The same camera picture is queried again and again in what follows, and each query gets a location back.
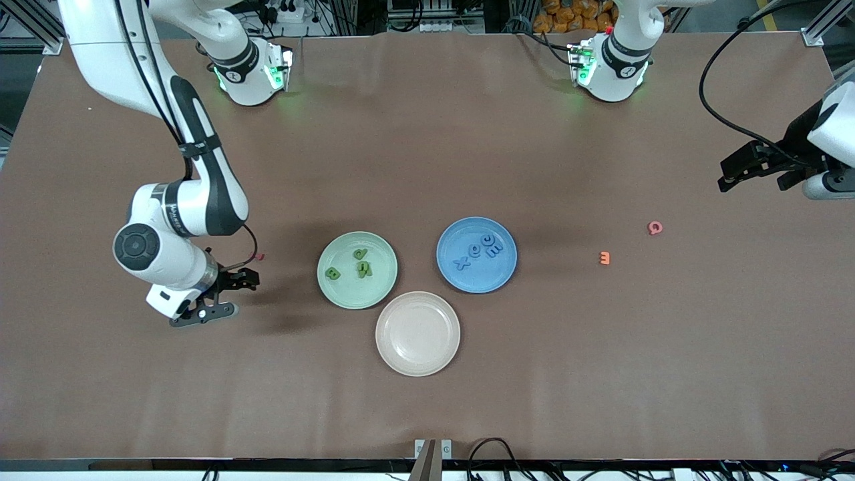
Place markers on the pale pink round plate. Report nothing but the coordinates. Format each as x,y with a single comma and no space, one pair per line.
418,334

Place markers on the brown table cover sheet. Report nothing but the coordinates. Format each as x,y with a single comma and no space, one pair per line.
427,133

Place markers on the white power strip with plugs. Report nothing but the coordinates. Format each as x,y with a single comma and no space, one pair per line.
294,13

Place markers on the blue foam letter E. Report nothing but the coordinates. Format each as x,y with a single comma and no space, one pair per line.
495,252

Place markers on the blue foam letter G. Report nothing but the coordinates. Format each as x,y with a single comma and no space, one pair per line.
483,240

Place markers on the blue foam letter a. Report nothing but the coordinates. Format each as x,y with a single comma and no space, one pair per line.
479,249

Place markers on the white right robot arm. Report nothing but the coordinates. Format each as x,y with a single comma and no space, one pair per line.
200,200

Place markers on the white mounting bracket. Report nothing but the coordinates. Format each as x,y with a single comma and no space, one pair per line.
446,449

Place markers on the aluminium frame profile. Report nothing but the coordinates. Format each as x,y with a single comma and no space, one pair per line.
37,30
828,23

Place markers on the pink foam letter Q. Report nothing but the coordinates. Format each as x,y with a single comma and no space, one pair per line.
650,228

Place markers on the green foam letter B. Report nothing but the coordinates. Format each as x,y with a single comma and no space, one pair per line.
332,272

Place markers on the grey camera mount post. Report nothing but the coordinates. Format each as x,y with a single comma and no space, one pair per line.
424,467

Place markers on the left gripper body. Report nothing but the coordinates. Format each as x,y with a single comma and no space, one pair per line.
795,141

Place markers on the bag of orange fruit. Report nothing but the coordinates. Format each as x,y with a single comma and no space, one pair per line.
568,13

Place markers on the blue foam letter x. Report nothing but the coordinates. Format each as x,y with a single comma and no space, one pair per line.
461,262

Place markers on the blue round plate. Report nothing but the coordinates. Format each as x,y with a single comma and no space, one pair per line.
477,277

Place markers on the pale green round plate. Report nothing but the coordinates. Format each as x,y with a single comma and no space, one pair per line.
347,290

